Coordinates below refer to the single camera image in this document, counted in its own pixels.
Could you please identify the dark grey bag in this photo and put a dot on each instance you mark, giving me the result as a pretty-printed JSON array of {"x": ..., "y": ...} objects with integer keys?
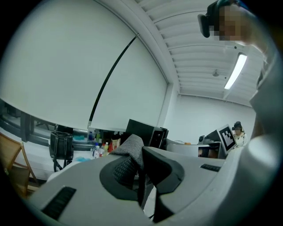
[{"x": 62, "y": 145}]

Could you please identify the clear bottle red label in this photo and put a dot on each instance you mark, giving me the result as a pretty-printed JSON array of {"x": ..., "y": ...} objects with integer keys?
[{"x": 98, "y": 151}]

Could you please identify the long ceiling light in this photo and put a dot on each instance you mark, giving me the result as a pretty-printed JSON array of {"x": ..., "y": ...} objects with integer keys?
[{"x": 235, "y": 71}]

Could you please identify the red snack packet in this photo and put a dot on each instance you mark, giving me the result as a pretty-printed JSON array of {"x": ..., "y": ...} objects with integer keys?
[{"x": 116, "y": 145}]

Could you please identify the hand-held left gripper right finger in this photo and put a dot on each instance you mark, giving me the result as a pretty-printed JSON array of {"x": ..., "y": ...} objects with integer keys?
[{"x": 161, "y": 170}]

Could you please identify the white roller blind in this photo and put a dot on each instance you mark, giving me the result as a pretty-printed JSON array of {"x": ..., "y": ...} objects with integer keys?
[
  {"x": 66, "y": 66},
  {"x": 132, "y": 92}
]

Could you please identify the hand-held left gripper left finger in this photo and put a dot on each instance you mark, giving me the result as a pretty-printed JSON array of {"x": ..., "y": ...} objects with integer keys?
[{"x": 130, "y": 152}]

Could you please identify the round smoke detector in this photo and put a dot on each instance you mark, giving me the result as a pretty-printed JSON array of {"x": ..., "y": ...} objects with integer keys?
[{"x": 215, "y": 73}]

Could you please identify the wooden folding rack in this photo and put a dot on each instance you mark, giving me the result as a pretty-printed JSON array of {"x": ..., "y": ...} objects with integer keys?
[{"x": 15, "y": 159}]

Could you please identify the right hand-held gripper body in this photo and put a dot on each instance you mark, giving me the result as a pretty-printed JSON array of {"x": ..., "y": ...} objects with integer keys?
[{"x": 226, "y": 139}]

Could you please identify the black head-worn camera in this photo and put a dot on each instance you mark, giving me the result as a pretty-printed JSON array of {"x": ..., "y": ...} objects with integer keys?
[{"x": 206, "y": 19}]

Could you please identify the yellow green bottle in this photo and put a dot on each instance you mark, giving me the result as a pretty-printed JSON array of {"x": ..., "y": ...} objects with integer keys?
[{"x": 105, "y": 146}]

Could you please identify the black cabinet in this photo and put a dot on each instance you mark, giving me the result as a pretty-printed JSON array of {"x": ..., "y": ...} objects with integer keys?
[{"x": 143, "y": 132}]

